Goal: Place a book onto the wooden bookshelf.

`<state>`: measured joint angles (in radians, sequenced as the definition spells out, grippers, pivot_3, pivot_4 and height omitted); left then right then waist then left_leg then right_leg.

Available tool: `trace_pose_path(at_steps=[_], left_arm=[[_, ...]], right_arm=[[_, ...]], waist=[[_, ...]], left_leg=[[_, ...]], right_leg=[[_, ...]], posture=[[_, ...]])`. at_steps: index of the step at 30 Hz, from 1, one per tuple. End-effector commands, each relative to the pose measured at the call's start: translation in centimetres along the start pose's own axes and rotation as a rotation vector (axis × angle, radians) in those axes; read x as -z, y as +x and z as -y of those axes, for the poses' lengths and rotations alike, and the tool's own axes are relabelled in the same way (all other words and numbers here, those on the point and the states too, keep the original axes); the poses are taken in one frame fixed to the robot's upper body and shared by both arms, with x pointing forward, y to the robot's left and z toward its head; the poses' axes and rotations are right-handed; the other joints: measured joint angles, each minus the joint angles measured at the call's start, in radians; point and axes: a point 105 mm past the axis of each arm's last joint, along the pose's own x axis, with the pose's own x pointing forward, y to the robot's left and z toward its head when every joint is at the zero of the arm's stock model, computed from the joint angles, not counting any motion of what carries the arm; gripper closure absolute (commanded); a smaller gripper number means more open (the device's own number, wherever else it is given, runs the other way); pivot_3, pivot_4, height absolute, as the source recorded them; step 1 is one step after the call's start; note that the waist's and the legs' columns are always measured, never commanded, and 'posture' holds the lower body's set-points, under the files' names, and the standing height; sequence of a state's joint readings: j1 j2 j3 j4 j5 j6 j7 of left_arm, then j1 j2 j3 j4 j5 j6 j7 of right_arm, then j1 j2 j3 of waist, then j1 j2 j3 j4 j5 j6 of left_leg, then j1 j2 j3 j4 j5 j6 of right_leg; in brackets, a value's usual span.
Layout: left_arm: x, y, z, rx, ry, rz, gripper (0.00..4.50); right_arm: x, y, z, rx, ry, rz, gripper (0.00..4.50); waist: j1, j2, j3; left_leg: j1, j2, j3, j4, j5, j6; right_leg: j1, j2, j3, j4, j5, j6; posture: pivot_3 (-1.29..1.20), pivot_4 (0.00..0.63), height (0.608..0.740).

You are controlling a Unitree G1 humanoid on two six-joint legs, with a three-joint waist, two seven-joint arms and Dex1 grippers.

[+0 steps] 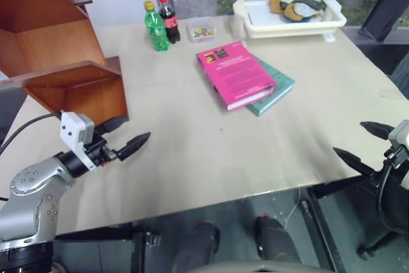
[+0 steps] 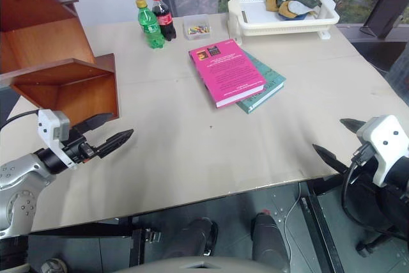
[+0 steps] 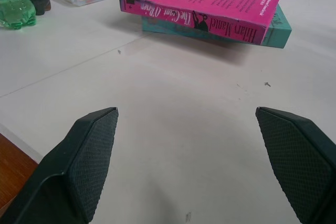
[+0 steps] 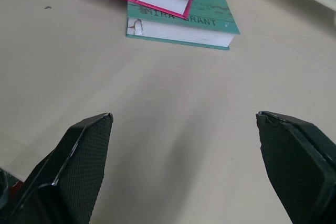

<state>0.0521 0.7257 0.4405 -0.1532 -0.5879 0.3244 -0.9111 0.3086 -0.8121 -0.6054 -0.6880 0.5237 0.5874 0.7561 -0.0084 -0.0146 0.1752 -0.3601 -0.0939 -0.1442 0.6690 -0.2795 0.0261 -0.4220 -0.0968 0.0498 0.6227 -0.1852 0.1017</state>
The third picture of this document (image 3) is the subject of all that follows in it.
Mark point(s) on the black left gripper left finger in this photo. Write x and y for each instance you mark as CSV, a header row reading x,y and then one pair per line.
x,y
78,166

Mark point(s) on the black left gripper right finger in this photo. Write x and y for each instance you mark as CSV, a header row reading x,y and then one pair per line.
x,y
294,155

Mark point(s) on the teal paperback book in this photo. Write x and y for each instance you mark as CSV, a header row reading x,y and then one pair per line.
x,y
275,32

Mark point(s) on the pink paperback book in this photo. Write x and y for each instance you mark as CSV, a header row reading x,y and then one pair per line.
x,y
199,3

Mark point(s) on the green soda bottle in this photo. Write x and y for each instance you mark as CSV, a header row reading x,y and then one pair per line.
x,y
14,1

